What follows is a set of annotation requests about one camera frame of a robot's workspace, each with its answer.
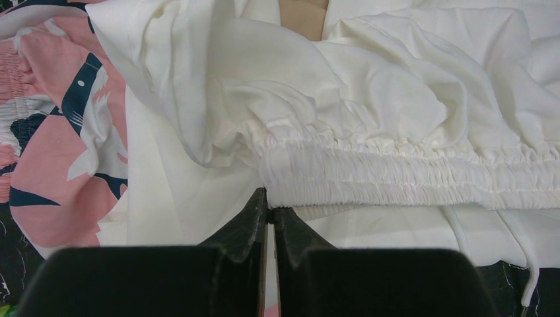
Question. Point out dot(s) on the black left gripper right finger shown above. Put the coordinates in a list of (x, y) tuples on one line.
[(317, 279)]

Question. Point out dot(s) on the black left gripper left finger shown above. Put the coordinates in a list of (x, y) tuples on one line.
[(222, 276)]

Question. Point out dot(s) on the white shorts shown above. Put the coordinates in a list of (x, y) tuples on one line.
[(437, 119)]

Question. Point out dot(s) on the pink shark print shorts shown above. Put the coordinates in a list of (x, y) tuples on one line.
[(63, 130)]

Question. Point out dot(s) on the beige shorts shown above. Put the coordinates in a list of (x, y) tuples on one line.
[(305, 17)]

